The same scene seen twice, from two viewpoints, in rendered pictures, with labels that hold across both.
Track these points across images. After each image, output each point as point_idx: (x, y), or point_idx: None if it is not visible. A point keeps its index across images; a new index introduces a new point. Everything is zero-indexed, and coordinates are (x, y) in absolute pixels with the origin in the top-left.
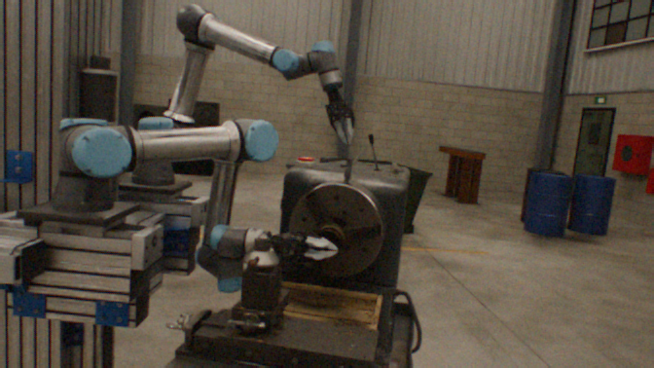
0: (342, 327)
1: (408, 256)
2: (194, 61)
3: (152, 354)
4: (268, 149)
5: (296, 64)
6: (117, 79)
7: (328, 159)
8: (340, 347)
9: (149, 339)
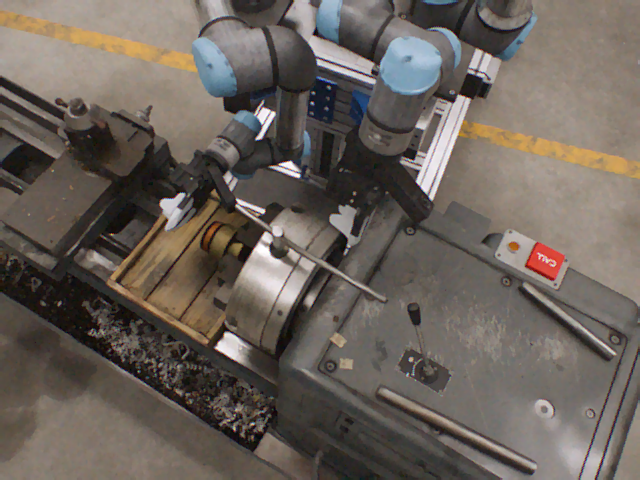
0: (68, 219)
1: None
2: None
3: (590, 269)
4: (205, 82)
5: (327, 34)
6: None
7: (540, 302)
8: (32, 203)
9: (636, 268)
